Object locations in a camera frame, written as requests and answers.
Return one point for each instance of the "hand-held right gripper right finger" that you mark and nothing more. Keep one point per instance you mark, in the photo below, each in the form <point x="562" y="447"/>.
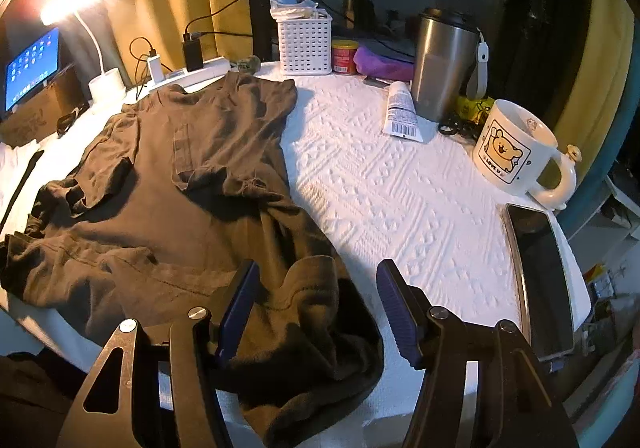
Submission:
<point x="395" y="313"/>

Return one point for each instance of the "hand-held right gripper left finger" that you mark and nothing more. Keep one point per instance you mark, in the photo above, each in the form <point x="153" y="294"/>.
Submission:
<point x="239" y="313"/>

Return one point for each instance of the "dark brown t-shirt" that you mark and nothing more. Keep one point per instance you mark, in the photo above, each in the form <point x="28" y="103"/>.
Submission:
<point x="200" y="208"/>

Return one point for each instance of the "white embossed table cloth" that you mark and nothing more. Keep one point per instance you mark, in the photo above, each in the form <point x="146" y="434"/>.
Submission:
<point x="400" y="208"/>

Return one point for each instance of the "black smartphone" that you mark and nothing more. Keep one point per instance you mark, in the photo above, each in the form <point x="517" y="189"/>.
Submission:
<point x="542" y="278"/>

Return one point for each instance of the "black scissors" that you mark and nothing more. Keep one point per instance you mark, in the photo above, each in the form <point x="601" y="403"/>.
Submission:
<point x="457" y="128"/>

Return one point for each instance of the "white cartoon mug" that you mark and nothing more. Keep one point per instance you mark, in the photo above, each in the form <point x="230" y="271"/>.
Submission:
<point x="510" y="153"/>

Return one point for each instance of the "white squeeze tube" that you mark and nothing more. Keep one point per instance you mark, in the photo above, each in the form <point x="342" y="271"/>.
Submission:
<point x="401" y="111"/>

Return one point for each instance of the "yellow cartoon packet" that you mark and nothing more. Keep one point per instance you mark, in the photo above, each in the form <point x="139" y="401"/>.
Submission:
<point x="472" y="108"/>

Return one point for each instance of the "dark cloth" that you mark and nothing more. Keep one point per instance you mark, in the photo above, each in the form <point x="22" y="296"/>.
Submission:
<point x="35" y="403"/>

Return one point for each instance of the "small dark flat item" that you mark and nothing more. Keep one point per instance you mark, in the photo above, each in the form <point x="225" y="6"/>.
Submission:
<point x="376" y="81"/>

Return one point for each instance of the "white power strip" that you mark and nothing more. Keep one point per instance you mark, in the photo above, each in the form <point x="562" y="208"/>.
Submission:
<point x="200" y="73"/>

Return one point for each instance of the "grey fuzzy ball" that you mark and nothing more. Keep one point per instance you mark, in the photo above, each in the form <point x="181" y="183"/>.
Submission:
<point x="247" y="64"/>

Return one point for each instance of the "purple cloth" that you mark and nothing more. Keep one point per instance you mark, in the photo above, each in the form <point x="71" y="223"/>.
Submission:
<point x="382" y="62"/>

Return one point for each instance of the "white charger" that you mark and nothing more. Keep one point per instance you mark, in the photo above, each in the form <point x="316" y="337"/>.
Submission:
<point x="155" y="68"/>

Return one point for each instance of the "red can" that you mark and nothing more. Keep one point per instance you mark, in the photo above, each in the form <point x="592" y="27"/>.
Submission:
<point x="345" y="57"/>

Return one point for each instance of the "black charger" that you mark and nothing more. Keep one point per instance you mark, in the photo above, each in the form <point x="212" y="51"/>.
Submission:
<point x="193" y="53"/>

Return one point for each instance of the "white desk lamp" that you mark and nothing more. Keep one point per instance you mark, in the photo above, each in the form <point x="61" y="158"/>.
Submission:
<point x="106" y="83"/>

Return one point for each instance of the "white perforated plastic basket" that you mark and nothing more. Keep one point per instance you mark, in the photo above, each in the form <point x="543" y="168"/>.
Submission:
<point x="305" y="46"/>

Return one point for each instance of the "brown cardboard box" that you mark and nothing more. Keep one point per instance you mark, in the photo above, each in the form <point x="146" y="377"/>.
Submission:
<point x="45" y="108"/>

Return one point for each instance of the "dark kettle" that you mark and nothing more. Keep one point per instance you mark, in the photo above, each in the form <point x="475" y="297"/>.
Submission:
<point x="357" y="11"/>

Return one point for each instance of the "white paper packets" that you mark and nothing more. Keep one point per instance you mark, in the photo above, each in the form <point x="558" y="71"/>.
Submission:
<point x="292" y="8"/>

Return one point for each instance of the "computer screen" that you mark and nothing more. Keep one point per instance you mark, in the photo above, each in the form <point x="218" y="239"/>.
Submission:
<point x="32" y="68"/>

